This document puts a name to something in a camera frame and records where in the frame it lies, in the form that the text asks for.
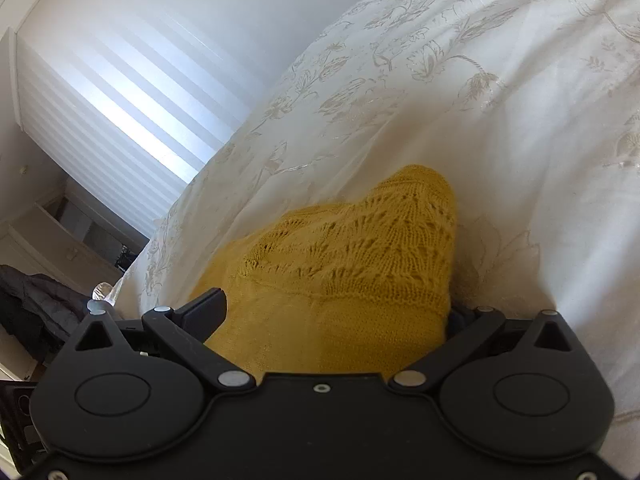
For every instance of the white window blinds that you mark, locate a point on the white window blinds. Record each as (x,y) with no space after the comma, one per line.
(125,105)

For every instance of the white open cabinet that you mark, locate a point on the white open cabinet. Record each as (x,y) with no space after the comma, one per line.
(70,240)

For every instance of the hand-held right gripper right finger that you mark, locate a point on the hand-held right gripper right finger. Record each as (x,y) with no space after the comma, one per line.
(452,321)

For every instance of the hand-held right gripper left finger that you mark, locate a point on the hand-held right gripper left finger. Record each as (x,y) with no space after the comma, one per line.
(205,307)

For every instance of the dark jacket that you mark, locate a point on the dark jacket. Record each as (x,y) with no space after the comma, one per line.
(35,305)

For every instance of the yellow knit sweater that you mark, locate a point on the yellow knit sweater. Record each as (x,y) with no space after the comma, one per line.
(350,280)

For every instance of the white embroidered bedspread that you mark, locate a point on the white embroidered bedspread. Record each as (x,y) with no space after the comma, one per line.
(450,125)

